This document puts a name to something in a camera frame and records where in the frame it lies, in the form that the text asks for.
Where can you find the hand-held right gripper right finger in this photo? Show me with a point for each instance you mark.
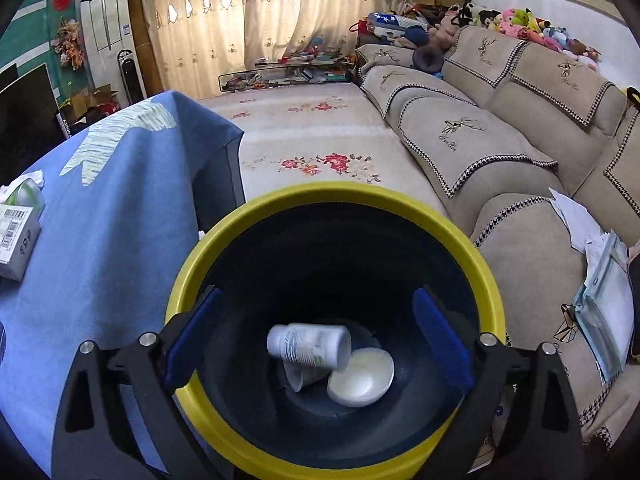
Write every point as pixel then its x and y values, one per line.
pixel 442 340

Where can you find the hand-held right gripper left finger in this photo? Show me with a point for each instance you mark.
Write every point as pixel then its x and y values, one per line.
pixel 192 340

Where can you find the yellow trash bin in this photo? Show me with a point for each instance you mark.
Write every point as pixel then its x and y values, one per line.
pixel 325 195

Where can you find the white canister with green label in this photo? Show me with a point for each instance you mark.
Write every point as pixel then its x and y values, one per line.
pixel 22 195

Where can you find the white tissue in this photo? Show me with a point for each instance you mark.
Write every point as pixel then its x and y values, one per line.
pixel 35 176

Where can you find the white round bowl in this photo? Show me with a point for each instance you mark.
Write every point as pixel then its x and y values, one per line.
pixel 360 375

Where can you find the white paper cup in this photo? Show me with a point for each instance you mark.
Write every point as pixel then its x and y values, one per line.
pixel 300 379

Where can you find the blue tablecloth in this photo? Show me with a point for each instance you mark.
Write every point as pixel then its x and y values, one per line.
pixel 110 240

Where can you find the clear plastic document folder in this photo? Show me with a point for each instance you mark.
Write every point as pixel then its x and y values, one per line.
pixel 607 305

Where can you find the white loose papers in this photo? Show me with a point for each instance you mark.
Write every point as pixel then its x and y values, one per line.
pixel 575 215

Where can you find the white box with barcode label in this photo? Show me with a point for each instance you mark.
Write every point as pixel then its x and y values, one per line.
pixel 17 240

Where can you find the beige sofa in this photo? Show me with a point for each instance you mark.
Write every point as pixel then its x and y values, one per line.
pixel 525 125

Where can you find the open cardboard boxes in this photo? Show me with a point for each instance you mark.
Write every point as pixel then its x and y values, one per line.
pixel 90 105

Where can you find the black tower fan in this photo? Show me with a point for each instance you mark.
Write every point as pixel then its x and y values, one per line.
pixel 131 80

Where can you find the black flat television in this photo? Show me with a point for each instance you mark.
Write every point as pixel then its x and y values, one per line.
pixel 25 120

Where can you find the low glass table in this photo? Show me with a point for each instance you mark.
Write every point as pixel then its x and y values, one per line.
pixel 280 77

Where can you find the dark round cushion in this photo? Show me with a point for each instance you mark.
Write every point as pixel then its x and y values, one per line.
pixel 427 59

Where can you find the beige embroidered curtain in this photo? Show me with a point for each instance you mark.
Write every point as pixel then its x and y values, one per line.
pixel 210 50

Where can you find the blue star print bag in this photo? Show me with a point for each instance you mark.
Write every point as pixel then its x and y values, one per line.
pixel 395 25

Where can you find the hanging flower decoration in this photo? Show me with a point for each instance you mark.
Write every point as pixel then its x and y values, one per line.
pixel 67 45

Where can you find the white standing air conditioner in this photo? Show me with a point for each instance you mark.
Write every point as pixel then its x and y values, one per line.
pixel 105 30

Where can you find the row of stuffed toys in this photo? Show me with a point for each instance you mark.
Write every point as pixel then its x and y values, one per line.
pixel 515 20

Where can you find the red round wall decoration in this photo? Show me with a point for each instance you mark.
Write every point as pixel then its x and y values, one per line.
pixel 61 0

